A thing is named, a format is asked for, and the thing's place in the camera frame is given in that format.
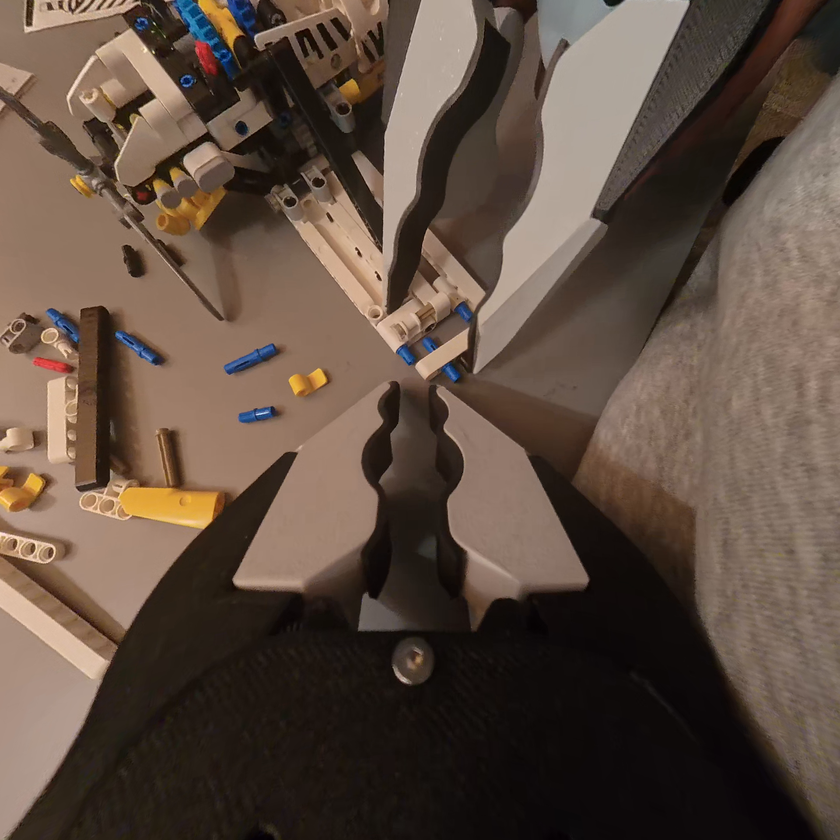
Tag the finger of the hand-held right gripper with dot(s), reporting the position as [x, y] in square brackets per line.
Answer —
[590, 118]
[420, 98]

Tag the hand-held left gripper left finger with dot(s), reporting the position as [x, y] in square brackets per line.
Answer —
[308, 525]

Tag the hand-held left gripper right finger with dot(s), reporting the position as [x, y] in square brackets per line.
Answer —
[518, 525]

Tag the short white lego beam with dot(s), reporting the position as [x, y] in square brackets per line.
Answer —
[439, 362]

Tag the zebra striped lego helicopter model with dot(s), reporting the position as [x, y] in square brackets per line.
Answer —
[148, 148]

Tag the blue lego pin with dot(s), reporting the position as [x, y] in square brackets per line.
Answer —
[62, 325]
[257, 415]
[139, 348]
[250, 359]

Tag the small yellow lego connector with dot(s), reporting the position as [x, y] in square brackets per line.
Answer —
[305, 384]

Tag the tan lego pin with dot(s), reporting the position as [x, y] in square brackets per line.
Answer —
[118, 463]
[168, 457]

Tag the white three-hole lego connector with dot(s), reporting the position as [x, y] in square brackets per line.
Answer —
[105, 502]

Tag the long black lego beam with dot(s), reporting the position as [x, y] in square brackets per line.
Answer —
[93, 400]

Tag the thin white lego beam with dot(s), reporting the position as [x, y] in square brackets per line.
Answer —
[29, 546]

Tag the small yellow lego piece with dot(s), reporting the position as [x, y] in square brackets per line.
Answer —
[19, 497]

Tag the red lego pin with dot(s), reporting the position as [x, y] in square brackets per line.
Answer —
[52, 365]

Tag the white grey lego connector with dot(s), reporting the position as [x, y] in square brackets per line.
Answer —
[16, 439]

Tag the white lego pin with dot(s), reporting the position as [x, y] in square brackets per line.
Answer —
[59, 342]

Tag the zebra print sticker sheet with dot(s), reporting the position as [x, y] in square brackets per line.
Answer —
[72, 13]

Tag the instruction booklet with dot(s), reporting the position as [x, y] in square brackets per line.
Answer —
[12, 85]

